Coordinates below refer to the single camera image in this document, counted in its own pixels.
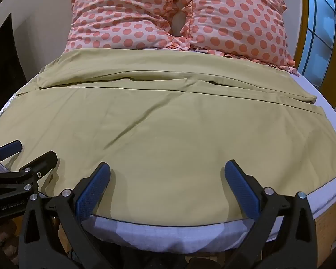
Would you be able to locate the yellow framed window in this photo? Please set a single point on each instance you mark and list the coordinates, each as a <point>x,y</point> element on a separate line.
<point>322,19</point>

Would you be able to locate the dark wooden cabinet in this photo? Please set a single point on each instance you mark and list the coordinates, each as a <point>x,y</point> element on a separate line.
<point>5,61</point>

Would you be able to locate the olive green bed sheet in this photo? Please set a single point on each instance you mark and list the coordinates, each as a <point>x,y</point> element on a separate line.
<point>170,134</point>

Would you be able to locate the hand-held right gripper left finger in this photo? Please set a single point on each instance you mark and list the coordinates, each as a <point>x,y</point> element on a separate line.
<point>91,192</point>

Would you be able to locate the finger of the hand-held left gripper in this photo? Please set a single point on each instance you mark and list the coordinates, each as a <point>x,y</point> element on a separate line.
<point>42,164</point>
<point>9,147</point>

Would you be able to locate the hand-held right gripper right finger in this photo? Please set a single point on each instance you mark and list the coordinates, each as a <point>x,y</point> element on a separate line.
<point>241,192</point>

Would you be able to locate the pink polka dot pillow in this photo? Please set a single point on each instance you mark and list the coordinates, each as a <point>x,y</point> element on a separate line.
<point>114,14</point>
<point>235,19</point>

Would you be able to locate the wooden bed frame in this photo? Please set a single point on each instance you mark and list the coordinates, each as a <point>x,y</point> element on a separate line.
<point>330,229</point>

